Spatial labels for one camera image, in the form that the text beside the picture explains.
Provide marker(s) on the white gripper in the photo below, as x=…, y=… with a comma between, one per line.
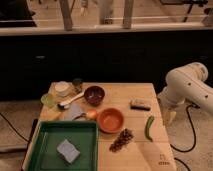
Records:
x=169, y=116

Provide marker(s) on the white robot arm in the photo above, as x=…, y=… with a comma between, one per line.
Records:
x=186, y=82

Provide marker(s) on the dark purple bowl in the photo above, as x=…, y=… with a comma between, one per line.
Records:
x=94, y=95

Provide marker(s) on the white round container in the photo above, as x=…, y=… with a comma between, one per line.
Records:
x=62, y=88

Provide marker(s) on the blue grey sponge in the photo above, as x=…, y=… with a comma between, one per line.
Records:
x=68, y=151

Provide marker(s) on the dark small jar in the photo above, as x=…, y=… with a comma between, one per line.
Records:
x=77, y=83

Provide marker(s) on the white spoon with black head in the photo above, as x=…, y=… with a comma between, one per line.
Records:
x=66, y=103

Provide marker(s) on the green chili pepper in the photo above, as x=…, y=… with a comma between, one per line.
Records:
x=149, y=122

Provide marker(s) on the orange onion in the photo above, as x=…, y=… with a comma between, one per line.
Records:
x=91, y=114

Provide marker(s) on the green plastic tray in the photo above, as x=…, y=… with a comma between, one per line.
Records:
x=44, y=155

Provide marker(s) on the orange bowl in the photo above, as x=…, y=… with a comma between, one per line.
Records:
x=110, y=120

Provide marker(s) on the grey cleaver knife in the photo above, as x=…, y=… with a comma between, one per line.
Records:
x=69, y=113

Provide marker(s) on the small green cup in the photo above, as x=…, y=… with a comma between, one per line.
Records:
x=47, y=100

